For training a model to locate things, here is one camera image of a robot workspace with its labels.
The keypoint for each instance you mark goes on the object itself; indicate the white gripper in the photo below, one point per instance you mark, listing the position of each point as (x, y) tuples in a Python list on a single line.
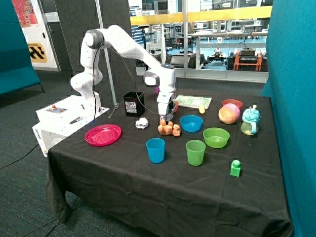
[(165, 104)]

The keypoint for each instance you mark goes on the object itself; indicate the white paper ball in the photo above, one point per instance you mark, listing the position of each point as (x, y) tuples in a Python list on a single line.
[(169, 117)]

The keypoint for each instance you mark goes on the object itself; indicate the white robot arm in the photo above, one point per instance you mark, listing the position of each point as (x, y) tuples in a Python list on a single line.
[(119, 41)]

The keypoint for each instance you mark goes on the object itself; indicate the orange plastic bowl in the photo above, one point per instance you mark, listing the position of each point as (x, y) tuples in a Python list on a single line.
[(175, 106)]

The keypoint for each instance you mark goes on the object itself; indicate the green patterned board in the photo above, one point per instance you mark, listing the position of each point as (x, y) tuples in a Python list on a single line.
[(193, 101)]

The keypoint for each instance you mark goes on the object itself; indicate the black square bin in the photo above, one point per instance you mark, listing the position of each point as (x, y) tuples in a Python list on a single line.
[(134, 104)]

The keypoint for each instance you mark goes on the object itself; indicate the brown plush toy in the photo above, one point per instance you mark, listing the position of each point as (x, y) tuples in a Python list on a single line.
[(168, 128)]

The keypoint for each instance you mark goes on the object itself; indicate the blue plastic bowl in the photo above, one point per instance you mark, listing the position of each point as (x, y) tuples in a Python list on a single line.
[(191, 123)]

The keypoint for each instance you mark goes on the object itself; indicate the yellow toy piece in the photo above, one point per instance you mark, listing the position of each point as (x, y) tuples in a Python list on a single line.
[(201, 109)]

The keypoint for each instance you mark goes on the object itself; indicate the blue plastic cup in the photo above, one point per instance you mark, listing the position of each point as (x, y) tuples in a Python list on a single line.
[(156, 148)]

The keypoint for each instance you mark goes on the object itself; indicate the green plastic cup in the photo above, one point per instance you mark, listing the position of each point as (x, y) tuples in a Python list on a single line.
[(195, 152)]

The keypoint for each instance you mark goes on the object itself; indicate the black tablecloth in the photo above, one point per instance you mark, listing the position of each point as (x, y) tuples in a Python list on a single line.
[(174, 198)]

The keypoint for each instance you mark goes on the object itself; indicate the green plastic bowl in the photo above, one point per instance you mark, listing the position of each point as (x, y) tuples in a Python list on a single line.
[(216, 137)]

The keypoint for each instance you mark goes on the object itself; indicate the pink yellow soft ball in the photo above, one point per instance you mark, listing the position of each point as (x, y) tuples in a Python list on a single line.
[(229, 114)]

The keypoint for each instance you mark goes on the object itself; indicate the pink plastic plate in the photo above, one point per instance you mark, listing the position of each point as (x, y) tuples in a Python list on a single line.
[(103, 135)]

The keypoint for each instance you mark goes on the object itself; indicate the red plastic bowl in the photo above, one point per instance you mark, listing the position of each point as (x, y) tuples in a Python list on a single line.
[(236, 102)]

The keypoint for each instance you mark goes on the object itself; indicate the black pen on box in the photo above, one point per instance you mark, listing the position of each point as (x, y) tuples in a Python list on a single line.
[(76, 120)]

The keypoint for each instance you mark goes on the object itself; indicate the blue toddler sippy cup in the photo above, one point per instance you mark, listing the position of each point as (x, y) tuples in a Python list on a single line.
[(250, 118)]

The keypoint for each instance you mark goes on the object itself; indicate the green toy block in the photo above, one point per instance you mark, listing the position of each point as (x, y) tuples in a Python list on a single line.
[(235, 168)]

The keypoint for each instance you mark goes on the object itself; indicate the white robot control box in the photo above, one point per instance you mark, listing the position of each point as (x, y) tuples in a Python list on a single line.
[(54, 121)]

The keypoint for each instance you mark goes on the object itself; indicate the yellow black warning sign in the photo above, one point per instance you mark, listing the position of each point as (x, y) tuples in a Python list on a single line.
[(37, 53)]

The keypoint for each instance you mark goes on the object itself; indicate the teal sofa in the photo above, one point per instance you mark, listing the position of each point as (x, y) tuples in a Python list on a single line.
[(16, 70)]

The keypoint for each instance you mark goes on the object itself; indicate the teal partition wall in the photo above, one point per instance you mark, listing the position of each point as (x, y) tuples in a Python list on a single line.
[(291, 51)]

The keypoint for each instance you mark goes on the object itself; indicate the red wall poster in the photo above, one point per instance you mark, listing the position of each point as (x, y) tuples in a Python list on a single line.
[(25, 13)]

